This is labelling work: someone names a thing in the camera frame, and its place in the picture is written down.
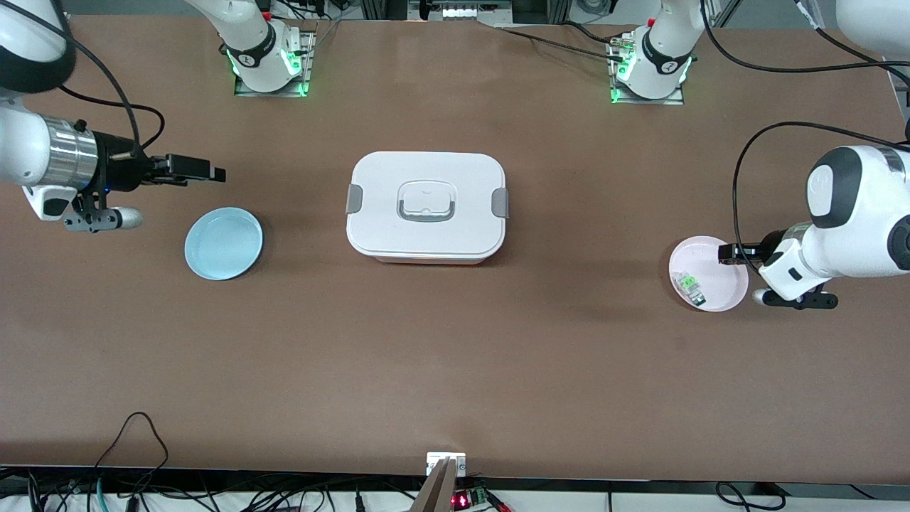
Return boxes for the pink round plate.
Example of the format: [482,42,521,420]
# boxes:
[668,235,749,313]

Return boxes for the light blue round plate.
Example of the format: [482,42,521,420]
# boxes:
[184,207,264,281]

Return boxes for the white lunch box grey clips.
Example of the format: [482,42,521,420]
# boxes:
[346,151,510,266]

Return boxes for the circuit board with red light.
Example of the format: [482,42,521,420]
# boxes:
[451,486,491,510]

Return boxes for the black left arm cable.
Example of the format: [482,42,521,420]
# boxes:
[699,0,910,278]

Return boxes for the green and white switch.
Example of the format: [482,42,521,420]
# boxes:
[673,272,707,309]

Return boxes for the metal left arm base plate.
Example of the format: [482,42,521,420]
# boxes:
[610,32,685,106]

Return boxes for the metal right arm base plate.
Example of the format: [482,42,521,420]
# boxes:
[235,25,317,97]

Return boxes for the black coiled cable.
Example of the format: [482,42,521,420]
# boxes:
[714,482,786,511]

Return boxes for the thin black looped cable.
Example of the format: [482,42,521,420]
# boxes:
[92,411,170,471]

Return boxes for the black cable on table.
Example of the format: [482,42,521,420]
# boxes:
[494,21,630,61]

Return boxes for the small white mounting bracket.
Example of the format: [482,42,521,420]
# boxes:
[427,452,467,477]

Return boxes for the grey metal camera bar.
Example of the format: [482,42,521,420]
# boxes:
[411,457,459,512]

